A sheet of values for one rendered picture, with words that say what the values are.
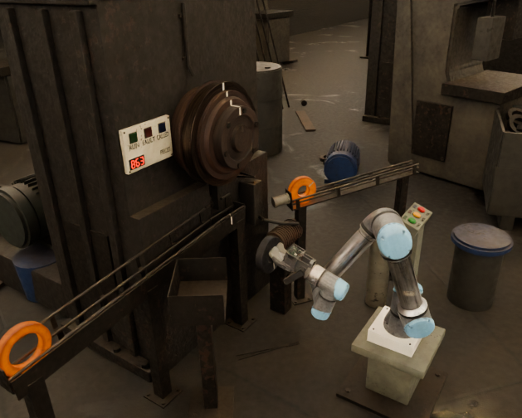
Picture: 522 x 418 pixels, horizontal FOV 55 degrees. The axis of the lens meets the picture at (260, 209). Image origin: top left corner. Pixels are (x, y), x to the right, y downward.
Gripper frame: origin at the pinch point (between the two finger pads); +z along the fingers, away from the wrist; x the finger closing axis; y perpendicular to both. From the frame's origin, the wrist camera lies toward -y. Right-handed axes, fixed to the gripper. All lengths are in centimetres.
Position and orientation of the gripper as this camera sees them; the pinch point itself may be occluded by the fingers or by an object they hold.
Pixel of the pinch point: (269, 250)
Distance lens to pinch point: 203.4
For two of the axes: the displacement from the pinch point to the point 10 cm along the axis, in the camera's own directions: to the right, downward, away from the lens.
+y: 2.0, -7.9, -5.8
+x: -5.6, 4.0, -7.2
